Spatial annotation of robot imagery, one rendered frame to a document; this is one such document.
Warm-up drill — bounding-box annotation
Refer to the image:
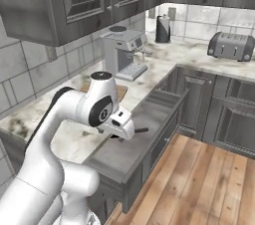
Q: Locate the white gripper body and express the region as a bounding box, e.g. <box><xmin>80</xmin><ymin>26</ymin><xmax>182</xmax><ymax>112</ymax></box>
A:
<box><xmin>104</xmin><ymin>118</ymin><xmax>136</xmax><ymax>141</ymax></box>

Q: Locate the open grey drawer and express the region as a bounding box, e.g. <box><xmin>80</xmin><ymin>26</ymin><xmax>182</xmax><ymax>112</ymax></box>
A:
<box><xmin>83</xmin><ymin>88</ymin><xmax>190</xmax><ymax>215</ymax></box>

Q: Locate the brown wooden cutting board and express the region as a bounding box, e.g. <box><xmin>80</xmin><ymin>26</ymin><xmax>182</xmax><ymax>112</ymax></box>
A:
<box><xmin>79</xmin><ymin>81</ymin><xmax>129</xmax><ymax>103</ymax></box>

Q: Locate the dark grey base cupboard door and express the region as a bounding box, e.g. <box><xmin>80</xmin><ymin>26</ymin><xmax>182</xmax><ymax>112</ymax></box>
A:
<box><xmin>154</xmin><ymin>67</ymin><xmax>181</xmax><ymax>94</ymax></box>
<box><xmin>178</xmin><ymin>68</ymin><xmax>217</xmax><ymax>141</ymax></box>
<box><xmin>202</xmin><ymin>75</ymin><xmax>255</xmax><ymax>158</ymax></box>

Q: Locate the silver coffee machine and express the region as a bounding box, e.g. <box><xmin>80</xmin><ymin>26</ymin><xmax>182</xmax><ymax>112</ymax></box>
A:
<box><xmin>100</xmin><ymin>25</ymin><xmax>154</xmax><ymax>83</ymax></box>

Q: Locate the black paper towel roll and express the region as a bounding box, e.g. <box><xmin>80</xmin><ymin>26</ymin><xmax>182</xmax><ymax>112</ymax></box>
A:
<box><xmin>154</xmin><ymin>13</ymin><xmax>172</xmax><ymax>45</ymax></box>

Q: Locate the grey two-slot toaster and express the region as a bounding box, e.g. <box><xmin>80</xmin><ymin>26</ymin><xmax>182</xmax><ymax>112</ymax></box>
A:
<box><xmin>206</xmin><ymin>31</ymin><xmax>255</xmax><ymax>63</ymax></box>

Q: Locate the grey wall socket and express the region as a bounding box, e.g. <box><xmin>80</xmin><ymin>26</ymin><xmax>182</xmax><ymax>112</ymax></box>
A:
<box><xmin>147</xmin><ymin>7</ymin><xmax>156</xmax><ymax>20</ymax></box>
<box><xmin>167</xmin><ymin>6</ymin><xmax>177</xmax><ymax>22</ymax></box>
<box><xmin>45</xmin><ymin>45</ymin><xmax>58</xmax><ymax>63</ymax></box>

